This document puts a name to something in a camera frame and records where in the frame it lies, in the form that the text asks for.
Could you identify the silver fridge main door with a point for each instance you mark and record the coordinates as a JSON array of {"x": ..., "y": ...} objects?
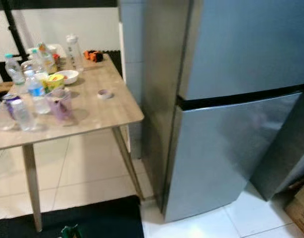
[{"x": 221, "y": 158}]

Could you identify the small clear bottle white cap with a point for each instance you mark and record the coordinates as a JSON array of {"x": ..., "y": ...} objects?
[
  {"x": 1, "y": 116},
  {"x": 23, "y": 116}
]

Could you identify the purple drink can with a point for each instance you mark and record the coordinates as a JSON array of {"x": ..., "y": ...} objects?
[{"x": 12, "y": 101}]

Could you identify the blue label water bottle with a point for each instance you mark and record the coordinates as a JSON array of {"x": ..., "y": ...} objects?
[{"x": 36, "y": 91}]

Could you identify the teal cap water bottle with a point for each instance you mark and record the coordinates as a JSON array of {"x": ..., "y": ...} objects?
[
  {"x": 37, "y": 62},
  {"x": 14, "y": 72}
]

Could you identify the translucent purple cup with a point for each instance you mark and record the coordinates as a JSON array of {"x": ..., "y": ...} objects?
[{"x": 60, "y": 105}]

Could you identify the yellow instant noodle cup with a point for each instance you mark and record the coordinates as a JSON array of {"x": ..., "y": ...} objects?
[{"x": 55, "y": 82}]

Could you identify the colourful label sauce bottle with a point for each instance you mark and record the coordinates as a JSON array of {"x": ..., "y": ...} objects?
[{"x": 48, "y": 58}]

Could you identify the white bowl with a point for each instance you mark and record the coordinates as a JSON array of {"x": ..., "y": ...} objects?
[{"x": 69, "y": 77}]

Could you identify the white lidded container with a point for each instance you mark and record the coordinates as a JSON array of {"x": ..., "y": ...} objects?
[{"x": 59, "y": 48}]

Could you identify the black tripod pole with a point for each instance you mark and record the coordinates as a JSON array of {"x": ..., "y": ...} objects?
[{"x": 18, "y": 25}]

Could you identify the tall clear tumbler bottle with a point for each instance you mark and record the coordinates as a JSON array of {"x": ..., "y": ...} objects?
[{"x": 74, "y": 52}]

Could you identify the pale tape roll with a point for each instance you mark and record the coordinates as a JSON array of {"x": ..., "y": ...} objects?
[{"x": 105, "y": 93}]

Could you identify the orange black tool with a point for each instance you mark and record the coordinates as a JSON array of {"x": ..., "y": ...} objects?
[{"x": 93, "y": 55}]

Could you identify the black floor mat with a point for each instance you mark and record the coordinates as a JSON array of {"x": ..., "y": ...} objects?
[{"x": 97, "y": 218}]

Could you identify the silver freezer door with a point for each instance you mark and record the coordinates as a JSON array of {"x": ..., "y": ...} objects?
[{"x": 246, "y": 44}]

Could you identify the small cardboard box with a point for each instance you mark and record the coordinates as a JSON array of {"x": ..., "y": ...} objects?
[{"x": 299, "y": 208}]

